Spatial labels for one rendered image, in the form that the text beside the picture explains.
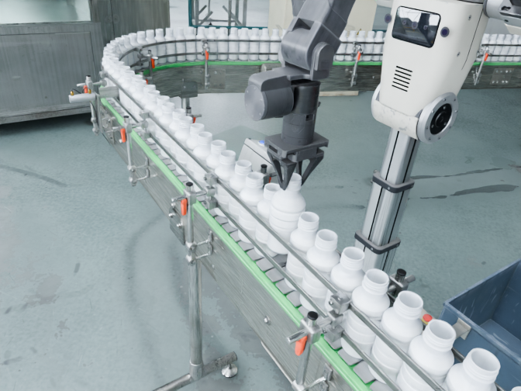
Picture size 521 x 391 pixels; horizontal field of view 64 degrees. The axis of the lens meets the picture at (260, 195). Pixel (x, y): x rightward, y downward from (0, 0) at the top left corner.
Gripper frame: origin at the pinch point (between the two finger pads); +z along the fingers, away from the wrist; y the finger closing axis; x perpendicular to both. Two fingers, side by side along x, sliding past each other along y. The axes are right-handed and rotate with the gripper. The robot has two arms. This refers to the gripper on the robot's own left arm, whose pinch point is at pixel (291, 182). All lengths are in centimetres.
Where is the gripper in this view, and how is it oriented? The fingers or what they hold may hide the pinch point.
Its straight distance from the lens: 79.9
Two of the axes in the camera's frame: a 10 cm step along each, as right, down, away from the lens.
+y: 8.4, -2.4, 4.9
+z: -0.6, 8.5, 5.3
